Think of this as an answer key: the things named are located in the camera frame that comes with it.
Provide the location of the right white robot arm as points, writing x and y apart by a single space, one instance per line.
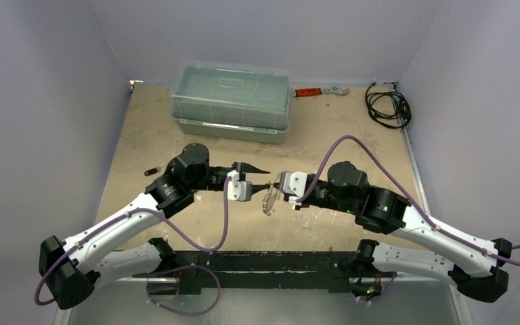
448 254

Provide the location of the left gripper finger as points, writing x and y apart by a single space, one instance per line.
257 188
248 168

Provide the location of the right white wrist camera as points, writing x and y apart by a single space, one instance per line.
293 185

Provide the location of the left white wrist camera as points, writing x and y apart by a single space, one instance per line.
237 189

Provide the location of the grey plastic toolbox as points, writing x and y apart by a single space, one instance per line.
233 101

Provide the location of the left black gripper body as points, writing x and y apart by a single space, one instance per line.
215 175

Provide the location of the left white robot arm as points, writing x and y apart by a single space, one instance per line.
74 267

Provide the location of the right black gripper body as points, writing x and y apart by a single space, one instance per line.
279 181

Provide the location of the orange handled adjustable wrench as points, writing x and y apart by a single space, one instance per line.
313 91

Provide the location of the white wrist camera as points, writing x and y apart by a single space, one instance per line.
237 189
293 185

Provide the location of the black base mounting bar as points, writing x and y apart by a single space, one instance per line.
333 271

